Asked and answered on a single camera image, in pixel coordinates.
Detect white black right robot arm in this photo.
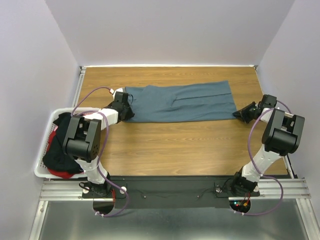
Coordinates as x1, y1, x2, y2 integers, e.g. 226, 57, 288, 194
230, 102, 305, 195

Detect red t-shirt in basket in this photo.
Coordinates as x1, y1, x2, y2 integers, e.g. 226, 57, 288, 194
42, 131, 83, 179

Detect white plastic laundry basket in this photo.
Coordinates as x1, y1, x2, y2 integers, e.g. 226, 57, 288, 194
34, 107, 99, 180

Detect aluminium front frame rail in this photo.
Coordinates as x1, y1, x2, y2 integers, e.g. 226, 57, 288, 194
39, 178, 311, 201

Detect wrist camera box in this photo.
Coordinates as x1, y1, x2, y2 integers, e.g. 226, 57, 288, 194
258, 94, 277, 109
112, 87, 129, 104

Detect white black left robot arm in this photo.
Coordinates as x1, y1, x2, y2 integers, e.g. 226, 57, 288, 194
62, 100, 134, 198

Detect aluminium left side rail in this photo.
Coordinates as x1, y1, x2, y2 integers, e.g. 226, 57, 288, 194
71, 66, 87, 107

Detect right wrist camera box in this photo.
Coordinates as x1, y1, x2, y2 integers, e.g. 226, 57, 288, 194
258, 94, 277, 109

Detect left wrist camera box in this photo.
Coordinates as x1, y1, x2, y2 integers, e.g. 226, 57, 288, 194
112, 87, 129, 104

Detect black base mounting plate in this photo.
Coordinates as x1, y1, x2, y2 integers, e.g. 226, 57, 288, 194
79, 176, 260, 214

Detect blue-grey t-shirt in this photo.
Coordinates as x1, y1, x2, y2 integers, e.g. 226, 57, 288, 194
125, 80, 237, 123

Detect black t-shirt in basket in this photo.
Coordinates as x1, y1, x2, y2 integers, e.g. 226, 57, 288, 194
42, 112, 83, 179

